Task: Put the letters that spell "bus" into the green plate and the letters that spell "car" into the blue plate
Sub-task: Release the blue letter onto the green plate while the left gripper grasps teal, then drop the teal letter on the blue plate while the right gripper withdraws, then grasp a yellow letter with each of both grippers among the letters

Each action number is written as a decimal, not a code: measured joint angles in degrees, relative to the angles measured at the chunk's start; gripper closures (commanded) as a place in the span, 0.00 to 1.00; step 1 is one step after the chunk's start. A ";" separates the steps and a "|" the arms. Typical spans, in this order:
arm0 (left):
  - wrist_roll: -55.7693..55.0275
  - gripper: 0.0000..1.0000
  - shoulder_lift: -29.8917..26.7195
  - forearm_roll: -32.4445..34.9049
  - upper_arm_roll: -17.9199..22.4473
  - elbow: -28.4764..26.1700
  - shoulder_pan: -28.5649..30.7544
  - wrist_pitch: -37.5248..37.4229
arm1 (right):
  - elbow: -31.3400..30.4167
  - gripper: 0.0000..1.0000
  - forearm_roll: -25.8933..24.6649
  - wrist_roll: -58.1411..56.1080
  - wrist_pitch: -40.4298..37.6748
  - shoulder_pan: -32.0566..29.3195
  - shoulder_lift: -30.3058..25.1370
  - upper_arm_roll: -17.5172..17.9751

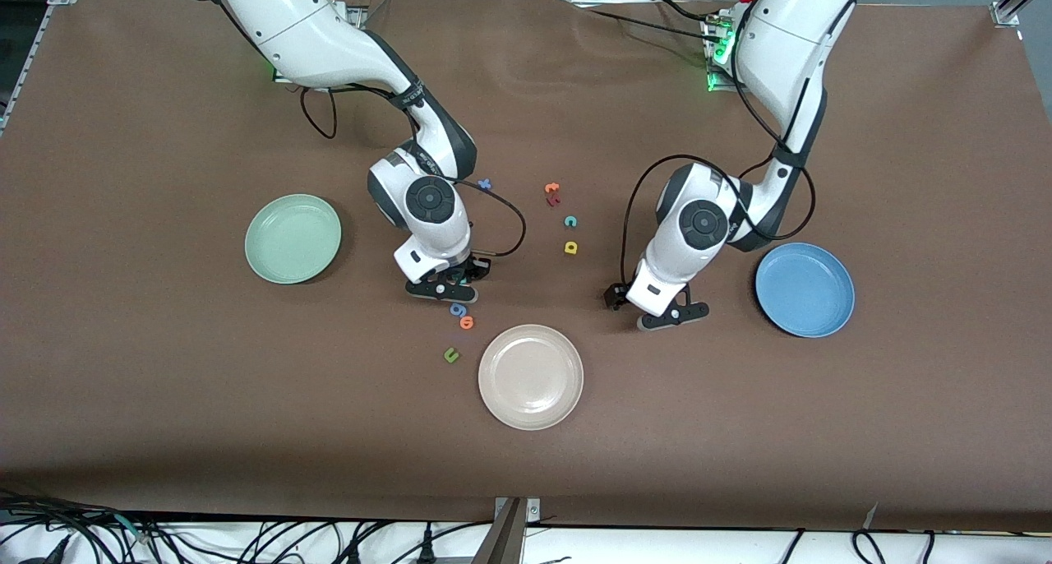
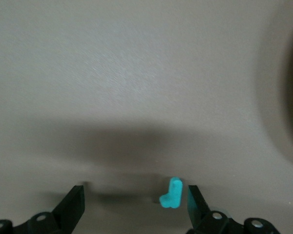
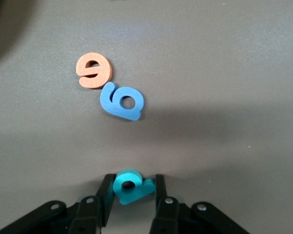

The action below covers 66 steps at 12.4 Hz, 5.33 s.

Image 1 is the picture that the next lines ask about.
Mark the teal floor cable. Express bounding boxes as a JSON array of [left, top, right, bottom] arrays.
[[111, 511, 153, 540]]

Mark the light green plate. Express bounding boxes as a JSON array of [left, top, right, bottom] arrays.
[[244, 193, 343, 285]]

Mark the aluminium frame post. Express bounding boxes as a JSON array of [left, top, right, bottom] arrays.
[[473, 497, 542, 564]]

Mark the beige plate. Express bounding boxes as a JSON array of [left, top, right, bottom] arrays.
[[478, 324, 585, 431]]

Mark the blue plate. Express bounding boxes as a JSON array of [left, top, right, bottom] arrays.
[[754, 242, 856, 339]]

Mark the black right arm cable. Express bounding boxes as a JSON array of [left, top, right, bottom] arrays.
[[298, 86, 527, 261]]

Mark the thin black base cable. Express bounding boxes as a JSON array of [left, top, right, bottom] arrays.
[[653, 0, 734, 22], [567, 0, 714, 40]]

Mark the looped black floor cable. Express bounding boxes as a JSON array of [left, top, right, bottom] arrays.
[[851, 529, 938, 564]]

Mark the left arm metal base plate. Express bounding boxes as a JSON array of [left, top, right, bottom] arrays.
[[703, 13, 741, 93]]

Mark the brown table cover sheet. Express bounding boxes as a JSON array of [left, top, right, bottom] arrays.
[[0, 0, 1052, 532]]

